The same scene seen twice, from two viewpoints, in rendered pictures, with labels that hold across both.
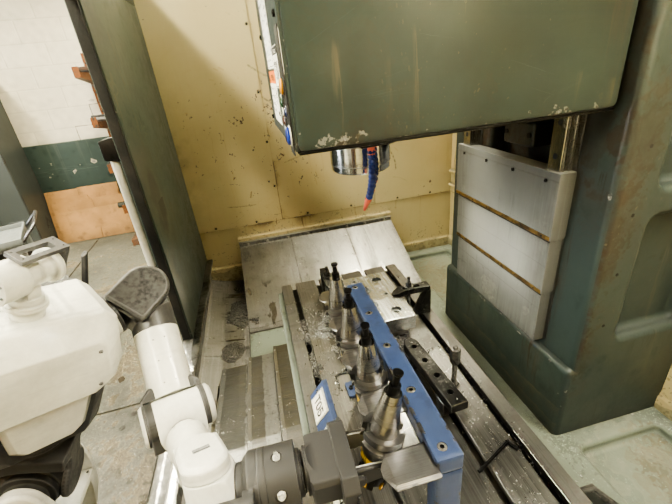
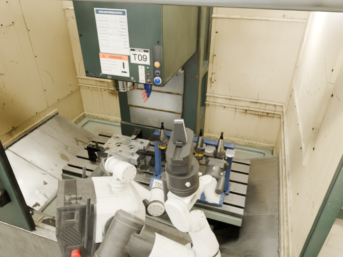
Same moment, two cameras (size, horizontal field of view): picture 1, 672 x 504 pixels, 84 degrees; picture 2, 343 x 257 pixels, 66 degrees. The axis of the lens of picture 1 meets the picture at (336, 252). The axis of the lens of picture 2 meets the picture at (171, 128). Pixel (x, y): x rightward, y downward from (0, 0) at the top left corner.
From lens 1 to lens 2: 1.15 m
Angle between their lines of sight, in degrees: 53
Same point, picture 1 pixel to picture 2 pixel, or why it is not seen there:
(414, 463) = (230, 151)
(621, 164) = (198, 66)
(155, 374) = (142, 193)
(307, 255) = (30, 153)
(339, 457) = (219, 161)
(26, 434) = not seen: hidden behind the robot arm
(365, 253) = (62, 137)
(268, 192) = not seen: outside the picture
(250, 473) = (215, 173)
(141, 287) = not seen: hidden behind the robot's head
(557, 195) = (182, 79)
